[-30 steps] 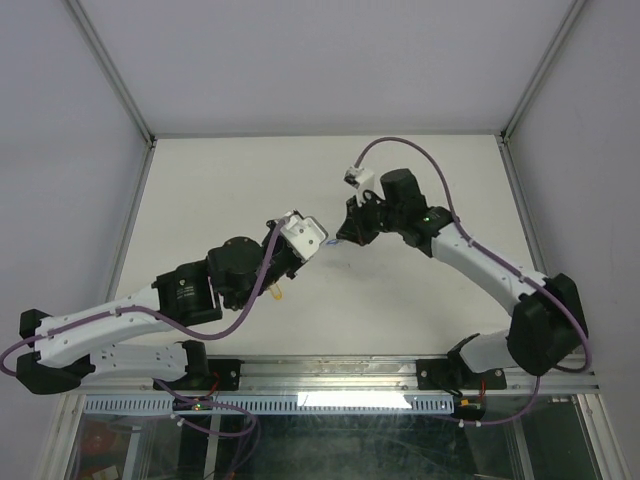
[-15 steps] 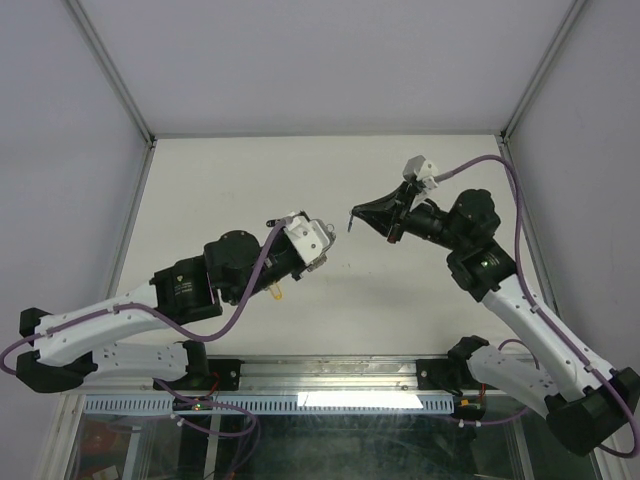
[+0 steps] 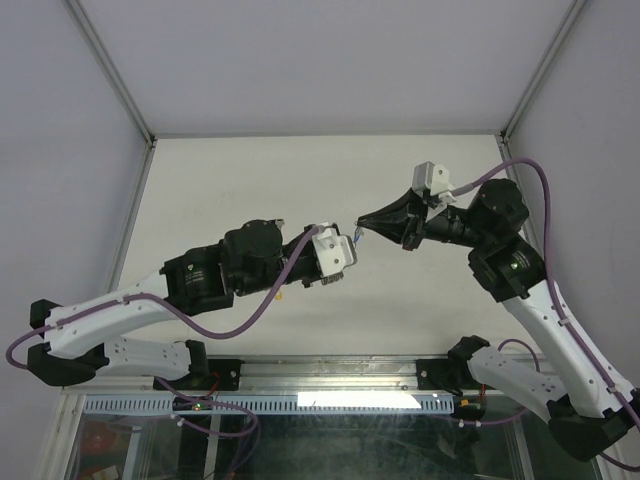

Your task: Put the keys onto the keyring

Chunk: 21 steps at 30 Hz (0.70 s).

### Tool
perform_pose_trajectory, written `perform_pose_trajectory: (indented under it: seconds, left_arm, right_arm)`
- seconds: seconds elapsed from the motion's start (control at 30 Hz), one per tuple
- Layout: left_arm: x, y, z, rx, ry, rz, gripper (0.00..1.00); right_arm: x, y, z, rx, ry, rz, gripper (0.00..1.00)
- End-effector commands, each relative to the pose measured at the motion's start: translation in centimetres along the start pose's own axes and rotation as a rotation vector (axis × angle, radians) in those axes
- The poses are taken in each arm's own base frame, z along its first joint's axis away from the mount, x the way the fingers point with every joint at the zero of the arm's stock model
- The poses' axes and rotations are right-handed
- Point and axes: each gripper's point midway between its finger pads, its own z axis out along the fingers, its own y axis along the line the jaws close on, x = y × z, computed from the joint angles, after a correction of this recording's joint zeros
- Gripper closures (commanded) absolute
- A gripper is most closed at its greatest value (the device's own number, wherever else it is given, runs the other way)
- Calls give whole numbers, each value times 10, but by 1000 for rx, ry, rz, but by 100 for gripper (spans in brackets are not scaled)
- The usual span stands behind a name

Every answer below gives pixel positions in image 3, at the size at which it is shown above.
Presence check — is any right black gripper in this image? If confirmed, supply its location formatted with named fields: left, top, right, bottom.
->
left=357, top=188, right=491, bottom=252

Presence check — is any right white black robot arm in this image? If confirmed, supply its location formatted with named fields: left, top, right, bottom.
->
left=357, top=179, right=639, bottom=462

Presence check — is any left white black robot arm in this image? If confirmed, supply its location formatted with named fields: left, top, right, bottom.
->
left=26, top=220, right=357, bottom=389

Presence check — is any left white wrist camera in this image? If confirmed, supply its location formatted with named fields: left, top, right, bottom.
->
left=311, top=222, right=357, bottom=279

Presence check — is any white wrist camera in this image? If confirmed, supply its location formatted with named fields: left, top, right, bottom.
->
left=411, top=161, right=456, bottom=205
left=311, top=222, right=357, bottom=279

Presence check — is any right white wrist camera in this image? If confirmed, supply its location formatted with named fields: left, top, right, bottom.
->
left=411, top=161, right=456, bottom=205

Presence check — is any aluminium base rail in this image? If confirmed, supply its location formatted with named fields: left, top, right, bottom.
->
left=208, top=354, right=453, bottom=395

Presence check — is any white slotted cable duct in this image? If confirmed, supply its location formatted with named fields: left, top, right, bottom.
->
left=84, top=392, right=454, bottom=417

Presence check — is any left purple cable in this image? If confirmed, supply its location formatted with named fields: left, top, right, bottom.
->
left=5, top=224, right=326, bottom=371

